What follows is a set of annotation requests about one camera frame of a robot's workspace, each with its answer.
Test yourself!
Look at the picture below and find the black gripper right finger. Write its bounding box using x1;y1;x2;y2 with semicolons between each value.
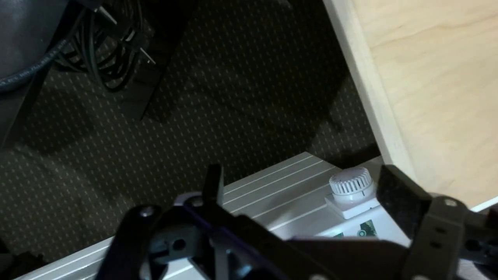
376;164;498;280

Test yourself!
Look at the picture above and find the white round heater knob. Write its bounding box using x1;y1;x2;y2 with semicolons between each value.
326;165;376;206

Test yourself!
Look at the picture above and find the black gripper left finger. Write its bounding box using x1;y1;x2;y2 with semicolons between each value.
96;164;323;280

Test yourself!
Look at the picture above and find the grey corrugated hose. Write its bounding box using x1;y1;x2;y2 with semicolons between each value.
0;39;69;95

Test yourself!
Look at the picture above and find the light wood pull-out shelf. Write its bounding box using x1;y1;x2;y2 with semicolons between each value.
321;0;498;212

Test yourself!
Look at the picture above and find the black table leg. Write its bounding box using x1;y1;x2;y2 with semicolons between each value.
116;0;198;122

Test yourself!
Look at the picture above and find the black cable bundle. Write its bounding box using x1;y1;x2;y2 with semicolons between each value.
51;0;158;94

